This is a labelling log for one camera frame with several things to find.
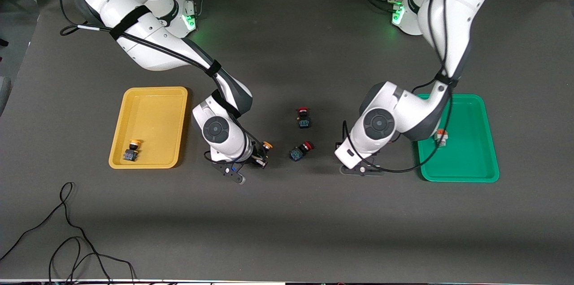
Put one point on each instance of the red push button switch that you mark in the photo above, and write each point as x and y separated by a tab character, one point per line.
304	121
296	155

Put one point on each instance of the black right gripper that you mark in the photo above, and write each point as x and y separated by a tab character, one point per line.
256	154

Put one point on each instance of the green plastic tray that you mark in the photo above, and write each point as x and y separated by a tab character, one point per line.
471	159

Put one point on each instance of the yellow push button switch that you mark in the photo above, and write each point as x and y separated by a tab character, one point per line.
267	145
131	152

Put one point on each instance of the green button white orange switch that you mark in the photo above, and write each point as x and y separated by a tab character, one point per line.
442	139

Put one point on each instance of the yellow plastic tray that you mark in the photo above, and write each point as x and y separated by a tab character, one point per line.
152	119

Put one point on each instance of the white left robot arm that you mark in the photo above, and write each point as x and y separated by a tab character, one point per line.
453	15

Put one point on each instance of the dark grey table mat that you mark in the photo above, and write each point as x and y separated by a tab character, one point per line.
287	231

